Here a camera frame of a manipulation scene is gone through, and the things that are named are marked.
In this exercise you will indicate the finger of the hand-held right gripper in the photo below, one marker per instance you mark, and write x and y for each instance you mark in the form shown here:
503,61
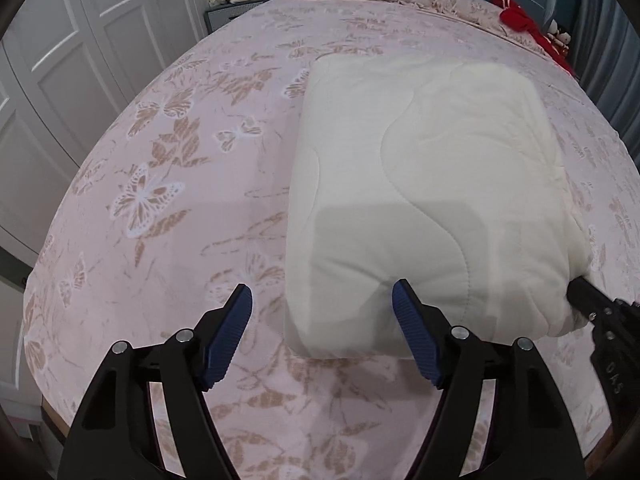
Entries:
597,305

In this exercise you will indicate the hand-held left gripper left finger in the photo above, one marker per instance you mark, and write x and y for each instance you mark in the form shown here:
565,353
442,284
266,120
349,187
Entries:
230,342

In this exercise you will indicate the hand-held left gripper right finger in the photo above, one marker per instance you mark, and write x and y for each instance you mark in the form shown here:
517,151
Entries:
415,342

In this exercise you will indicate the cream quilted blanket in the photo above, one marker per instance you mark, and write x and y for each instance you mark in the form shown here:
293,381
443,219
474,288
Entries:
425,185

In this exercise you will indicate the bed with pink butterfly bedspread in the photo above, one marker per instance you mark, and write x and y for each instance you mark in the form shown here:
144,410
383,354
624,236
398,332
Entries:
210,210

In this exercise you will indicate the grey curtain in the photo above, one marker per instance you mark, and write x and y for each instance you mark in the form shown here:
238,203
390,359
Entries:
607,60

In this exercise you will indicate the small plush doll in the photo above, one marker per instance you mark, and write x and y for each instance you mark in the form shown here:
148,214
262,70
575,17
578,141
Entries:
559,37

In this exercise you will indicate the red cloth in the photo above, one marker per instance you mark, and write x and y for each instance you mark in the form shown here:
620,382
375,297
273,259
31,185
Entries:
517,17

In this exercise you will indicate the white panelled wardrobe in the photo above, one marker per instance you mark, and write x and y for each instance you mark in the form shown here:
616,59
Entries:
75,60

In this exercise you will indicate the grey nightstand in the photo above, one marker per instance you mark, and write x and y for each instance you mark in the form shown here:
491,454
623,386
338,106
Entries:
222,17

